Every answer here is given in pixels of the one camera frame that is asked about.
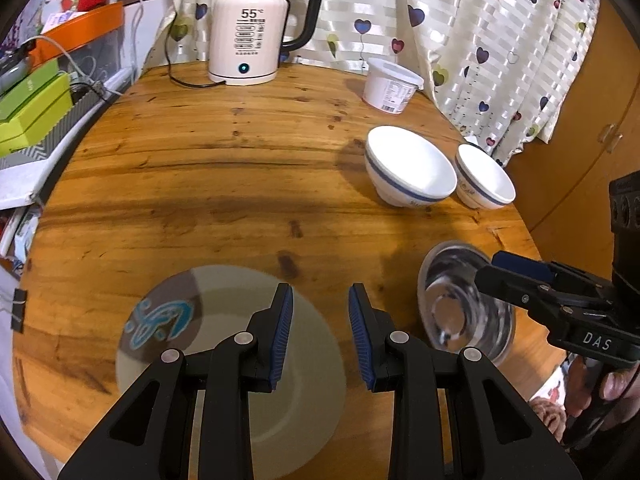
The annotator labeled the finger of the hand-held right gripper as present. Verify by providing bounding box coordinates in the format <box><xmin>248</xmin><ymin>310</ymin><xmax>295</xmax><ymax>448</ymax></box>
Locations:
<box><xmin>474</xmin><ymin>262</ymin><xmax>611</xmax><ymax>331</ymax></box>
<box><xmin>491</xmin><ymin>251</ymin><xmax>614</xmax><ymax>307</ymax></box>

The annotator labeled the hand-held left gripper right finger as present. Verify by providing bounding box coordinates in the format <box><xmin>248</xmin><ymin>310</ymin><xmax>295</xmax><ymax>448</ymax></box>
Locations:
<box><xmin>348</xmin><ymin>282</ymin><xmax>583</xmax><ymax>480</ymax></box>

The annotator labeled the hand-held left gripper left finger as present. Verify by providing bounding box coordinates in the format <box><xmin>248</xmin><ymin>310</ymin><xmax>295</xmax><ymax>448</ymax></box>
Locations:
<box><xmin>57</xmin><ymin>282</ymin><xmax>295</xmax><ymax>480</ymax></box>

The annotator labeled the stainless steel bowl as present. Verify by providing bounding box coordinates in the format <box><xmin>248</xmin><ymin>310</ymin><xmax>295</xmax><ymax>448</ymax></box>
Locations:
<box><xmin>417</xmin><ymin>241</ymin><xmax>516</xmax><ymax>366</ymax></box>

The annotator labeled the beige plate blue motif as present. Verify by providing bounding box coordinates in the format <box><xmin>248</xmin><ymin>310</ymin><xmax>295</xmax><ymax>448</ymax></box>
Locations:
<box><xmin>116</xmin><ymin>266</ymin><xmax>347</xmax><ymax>478</ymax></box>

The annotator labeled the white bowl blue band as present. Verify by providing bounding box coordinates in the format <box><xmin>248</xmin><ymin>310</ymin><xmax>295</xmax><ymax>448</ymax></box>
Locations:
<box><xmin>455</xmin><ymin>143</ymin><xmax>516</xmax><ymax>210</ymax></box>
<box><xmin>365</xmin><ymin>126</ymin><xmax>458</xmax><ymax>207</ymax></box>

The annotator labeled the person's right hand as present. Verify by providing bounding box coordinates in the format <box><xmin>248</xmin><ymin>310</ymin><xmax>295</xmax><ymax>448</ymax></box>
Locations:
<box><xmin>565</xmin><ymin>355</ymin><xmax>640</xmax><ymax>433</ymax></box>

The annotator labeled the wooden cabinet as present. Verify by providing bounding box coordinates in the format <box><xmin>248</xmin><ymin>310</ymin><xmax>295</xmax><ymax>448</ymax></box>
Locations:
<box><xmin>505</xmin><ymin>0</ymin><xmax>640</xmax><ymax>261</ymax></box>

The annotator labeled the white plastic tub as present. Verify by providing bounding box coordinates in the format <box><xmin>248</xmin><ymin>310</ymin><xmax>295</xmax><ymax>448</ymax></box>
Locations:
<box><xmin>362</xmin><ymin>57</ymin><xmax>425</xmax><ymax>115</ymax></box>

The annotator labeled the heart print curtain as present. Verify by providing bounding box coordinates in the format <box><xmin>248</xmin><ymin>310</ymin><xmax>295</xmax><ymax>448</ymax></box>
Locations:
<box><xmin>165</xmin><ymin>0</ymin><xmax>601</xmax><ymax>168</ymax></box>

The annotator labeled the white shelf board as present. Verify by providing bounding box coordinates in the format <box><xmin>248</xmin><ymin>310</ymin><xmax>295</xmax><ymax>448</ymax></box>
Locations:
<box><xmin>0</xmin><ymin>67</ymin><xmax>143</xmax><ymax>211</ymax></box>

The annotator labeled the grey zigzag striped box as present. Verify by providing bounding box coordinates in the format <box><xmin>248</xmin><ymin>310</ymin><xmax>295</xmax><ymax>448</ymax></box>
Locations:
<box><xmin>0</xmin><ymin>92</ymin><xmax>108</xmax><ymax>171</ymax></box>

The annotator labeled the cream electric kettle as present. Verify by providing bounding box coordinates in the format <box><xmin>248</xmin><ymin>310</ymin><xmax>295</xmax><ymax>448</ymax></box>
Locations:
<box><xmin>207</xmin><ymin>0</ymin><xmax>324</xmax><ymax>86</ymax></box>

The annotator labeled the large green box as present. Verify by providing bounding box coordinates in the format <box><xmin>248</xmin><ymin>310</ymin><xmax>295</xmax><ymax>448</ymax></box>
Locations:
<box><xmin>0</xmin><ymin>72</ymin><xmax>73</xmax><ymax>157</ymax></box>

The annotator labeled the flat green box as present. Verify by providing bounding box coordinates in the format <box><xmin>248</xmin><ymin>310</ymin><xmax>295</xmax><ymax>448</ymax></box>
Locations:
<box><xmin>0</xmin><ymin>59</ymin><xmax>60</xmax><ymax>123</ymax></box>

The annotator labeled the clear storage box orange lid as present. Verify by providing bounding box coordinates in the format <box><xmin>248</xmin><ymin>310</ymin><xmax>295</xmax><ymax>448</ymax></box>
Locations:
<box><xmin>30</xmin><ymin>2</ymin><xmax>126</xmax><ymax>86</ymax></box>

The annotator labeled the grey handheld device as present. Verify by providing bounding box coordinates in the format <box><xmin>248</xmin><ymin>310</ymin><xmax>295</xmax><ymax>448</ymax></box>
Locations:
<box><xmin>0</xmin><ymin>45</ymin><xmax>33</xmax><ymax>88</ymax></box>

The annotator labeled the black kettle power cable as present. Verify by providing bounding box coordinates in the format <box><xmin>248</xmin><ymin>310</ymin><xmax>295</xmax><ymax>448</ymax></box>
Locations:
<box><xmin>166</xmin><ymin>10</ymin><xmax>227</xmax><ymax>89</ymax></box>

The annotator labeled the white power cable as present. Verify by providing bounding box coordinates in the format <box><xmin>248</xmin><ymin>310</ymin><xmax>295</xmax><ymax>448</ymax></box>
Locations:
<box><xmin>24</xmin><ymin>35</ymin><xmax>126</xmax><ymax>97</ymax></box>

